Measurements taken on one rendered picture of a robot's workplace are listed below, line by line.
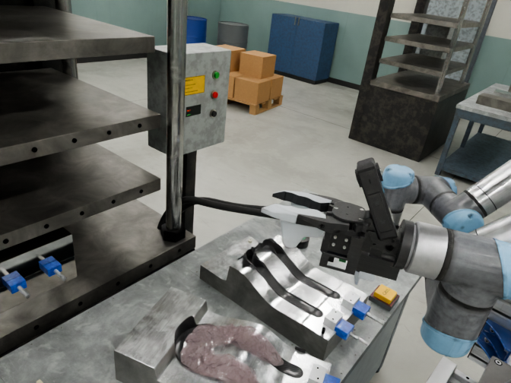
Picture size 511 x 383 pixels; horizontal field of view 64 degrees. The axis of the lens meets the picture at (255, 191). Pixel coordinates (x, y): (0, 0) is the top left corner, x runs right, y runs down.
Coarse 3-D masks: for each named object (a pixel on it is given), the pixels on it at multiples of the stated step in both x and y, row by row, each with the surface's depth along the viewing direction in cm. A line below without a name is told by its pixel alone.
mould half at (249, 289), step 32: (224, 256) 145; (288, 256) 140; (224, 288) 135; (256, 288) 125; (288, 288) 130; (352, 288) 133; (288, 320) 120; (320, 320) 119; (352, 320) 126; (320, 352) 116
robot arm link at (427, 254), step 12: (420, 228) 56; (432, 228) 56; (444, 228) 57; (420, 240) 55; (432, 240) 55; (444, 240) 55; (420, 252) 55; (432, 252) 54; (444, 252) 54; (408, 264) 56; (420, 264) 55; (432, 264) 55; (432, 276) 56
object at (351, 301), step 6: (348, 294) 126; (354, 294) 126; (342, 300) 125; (348, 300) 124; (354, 300) 124; (348, 306) 124; (354, 306) 123; (360, 306) 124; (366, 306) 124; (354, 312) 123; (360, 312) 122; (366, 312) 122; (360, 318) 123; (372, 318) 122; (378, 318) 121
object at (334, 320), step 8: (328, 312) 118; (336, 312) 118; (328, 320) 116; (336, 320) 116; (344, 320) 118; (336, 328) 116; (344, 328) 115; (352, 328) 116; (344, 336) 114; (352, 336) 115
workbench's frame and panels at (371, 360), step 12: (396, 312) 182; (384, 324) 134; (396, 324) 196; (384, 336) 180; (372, 348) 166; (384, 348) 196; (360, 360) 156; (372, 360) 179; (348, 372) 116; (360, 372) 167; (372, 372) 194
